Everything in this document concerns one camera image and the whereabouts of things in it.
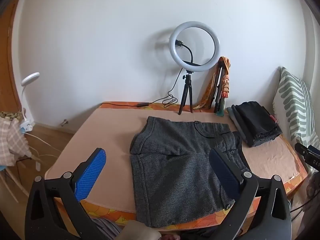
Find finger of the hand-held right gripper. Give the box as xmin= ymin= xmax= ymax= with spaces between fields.
xmin=294 ymin=142 xmax=310 ymax=159

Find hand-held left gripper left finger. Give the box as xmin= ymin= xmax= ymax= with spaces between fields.
xmin=24 ymin=148 xmax=118 ymax=240

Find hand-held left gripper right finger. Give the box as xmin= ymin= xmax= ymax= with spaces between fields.
xmin=209 ymin=149 xmax=292 ymax=240

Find grey tweed pants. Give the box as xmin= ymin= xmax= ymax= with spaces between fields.
xmin=129 ymin=116 xmax=250 ymax=228

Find peach blanket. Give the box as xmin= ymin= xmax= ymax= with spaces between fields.
xmin=45 ymin=107 xmax=302 ymax=212

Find green and white striped pillow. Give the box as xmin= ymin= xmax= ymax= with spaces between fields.
xmin=272 ymin=67 xmax=316 ymax=150

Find stack of folded black clothes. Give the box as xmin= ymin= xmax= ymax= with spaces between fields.
xmin=231 ymin=101 xmax=283 ymax=147

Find folded blue-grey cloth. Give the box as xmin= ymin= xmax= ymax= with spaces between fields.
xmin=226 ymin=106 xmax=248 ymax=140

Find beige cloth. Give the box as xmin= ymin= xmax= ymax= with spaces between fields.
xmin=120 ymin=220 xmax=163 ymax=240

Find plaid cloth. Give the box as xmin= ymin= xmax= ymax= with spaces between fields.
xmin=0 ymin=116 xmax=32 ymax=167

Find small black tripod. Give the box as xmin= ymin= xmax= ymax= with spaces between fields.
xmin=178 ymin=71 xmax=193 ymax=115

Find folded tripod with orange scarf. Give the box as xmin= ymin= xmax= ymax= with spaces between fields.
xmin=194 ymin=56 xmax=232 ymax=110

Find white clip desk lamp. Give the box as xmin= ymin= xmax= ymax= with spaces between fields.
xmin=20 ymin=72 xmax=40 ymax=132

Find wooden door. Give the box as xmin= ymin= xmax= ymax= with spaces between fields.
xmin=0 ymin=0 xmax=25 ymax=113

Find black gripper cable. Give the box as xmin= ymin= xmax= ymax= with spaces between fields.
xmin=291 ymin=196 xmax=314 ymax=213

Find white floor cable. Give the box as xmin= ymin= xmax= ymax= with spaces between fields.
xmin=25 ymin=134 xmax=63 ymax=172

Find black ring light cable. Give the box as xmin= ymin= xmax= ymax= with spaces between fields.
xmin=100 ymin=94 xmax=177 ymax=108

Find white ring light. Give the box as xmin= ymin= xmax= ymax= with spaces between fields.
xmin=169 ymin=21 xmax=222 ymax=74

